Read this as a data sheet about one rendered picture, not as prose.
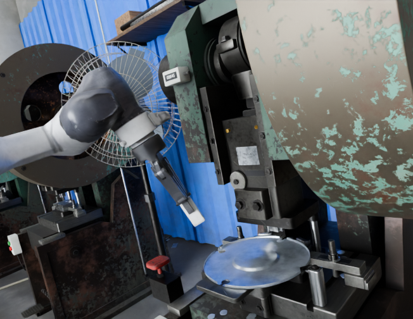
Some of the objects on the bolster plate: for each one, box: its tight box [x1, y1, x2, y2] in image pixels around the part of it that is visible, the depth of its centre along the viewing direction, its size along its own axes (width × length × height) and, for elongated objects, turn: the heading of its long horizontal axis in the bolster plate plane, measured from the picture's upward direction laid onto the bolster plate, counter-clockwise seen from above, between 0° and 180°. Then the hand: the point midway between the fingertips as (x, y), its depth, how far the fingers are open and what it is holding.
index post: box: [308, 265, 328, 307], centre depth 77 cm, size 3×3×10 cm
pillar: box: [310, 221, 322, 253], centre depth 96 cm, size 2×2×14 cm
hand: (192, 211), depth 79 cm, fingers closed
